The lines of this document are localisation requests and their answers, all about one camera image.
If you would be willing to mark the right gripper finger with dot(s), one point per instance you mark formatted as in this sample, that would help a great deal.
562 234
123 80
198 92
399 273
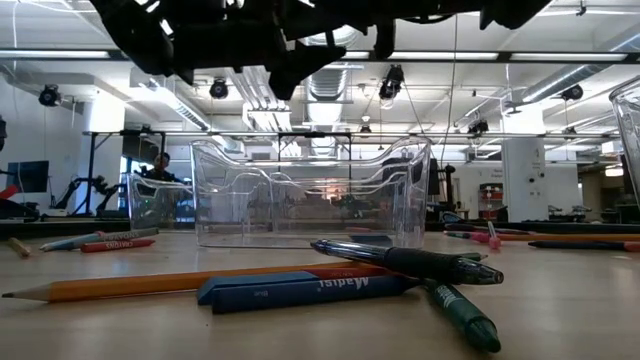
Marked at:
300 70
385 40

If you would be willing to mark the red crayon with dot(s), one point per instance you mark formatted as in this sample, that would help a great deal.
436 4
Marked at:
357 229
350 273
120 245

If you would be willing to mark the dark green pen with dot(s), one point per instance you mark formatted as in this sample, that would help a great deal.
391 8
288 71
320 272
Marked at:
457 234

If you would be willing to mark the grey crayon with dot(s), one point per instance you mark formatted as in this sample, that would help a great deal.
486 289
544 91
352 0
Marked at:
130 234

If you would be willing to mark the pink pen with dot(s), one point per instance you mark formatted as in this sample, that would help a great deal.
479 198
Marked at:
490 228

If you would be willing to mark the dark pen with black grip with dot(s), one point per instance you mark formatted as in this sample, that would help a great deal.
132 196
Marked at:
420 262

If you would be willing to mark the blue eraser with white print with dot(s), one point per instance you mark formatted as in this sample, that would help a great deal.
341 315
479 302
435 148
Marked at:
300 300

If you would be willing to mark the green pencil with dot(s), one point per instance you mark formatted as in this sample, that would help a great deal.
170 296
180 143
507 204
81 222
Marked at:
475 257

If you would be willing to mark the grey pen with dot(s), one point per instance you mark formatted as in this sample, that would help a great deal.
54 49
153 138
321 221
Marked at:
70 242

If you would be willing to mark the blue pencil with pink eraser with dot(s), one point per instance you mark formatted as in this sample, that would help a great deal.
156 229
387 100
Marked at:
590 245

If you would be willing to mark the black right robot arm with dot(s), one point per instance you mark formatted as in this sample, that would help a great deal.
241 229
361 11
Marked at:
500 12

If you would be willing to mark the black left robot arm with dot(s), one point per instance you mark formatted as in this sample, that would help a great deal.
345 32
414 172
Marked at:
135 35

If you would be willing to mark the black background robot arm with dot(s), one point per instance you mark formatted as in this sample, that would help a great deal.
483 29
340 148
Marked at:
92 181
112 192

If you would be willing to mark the black ceiling spotlight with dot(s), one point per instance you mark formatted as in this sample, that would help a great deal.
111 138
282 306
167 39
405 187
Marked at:
391 80
49 95
218 89
572 93

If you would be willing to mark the person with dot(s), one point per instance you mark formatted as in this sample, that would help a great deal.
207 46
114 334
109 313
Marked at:
161 167

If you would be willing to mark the clear plastic bin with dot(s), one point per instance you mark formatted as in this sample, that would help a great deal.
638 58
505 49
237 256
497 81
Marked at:
380 200
225 220
631 130
150 205

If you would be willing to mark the black background machine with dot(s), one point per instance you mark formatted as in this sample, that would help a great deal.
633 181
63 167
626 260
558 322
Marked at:
442 192

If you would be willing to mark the black overhead light bar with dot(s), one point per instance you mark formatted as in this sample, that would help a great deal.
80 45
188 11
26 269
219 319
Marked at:
50 55

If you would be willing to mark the red shelf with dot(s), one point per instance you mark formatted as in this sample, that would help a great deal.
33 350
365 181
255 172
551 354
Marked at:
491 200

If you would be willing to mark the white square pillar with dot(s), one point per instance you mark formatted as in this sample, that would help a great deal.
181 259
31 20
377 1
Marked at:
525 175

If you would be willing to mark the dark monitor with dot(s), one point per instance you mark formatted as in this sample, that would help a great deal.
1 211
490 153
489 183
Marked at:
27 176

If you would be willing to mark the silver air duct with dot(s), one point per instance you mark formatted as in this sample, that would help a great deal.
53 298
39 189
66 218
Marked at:
327 85

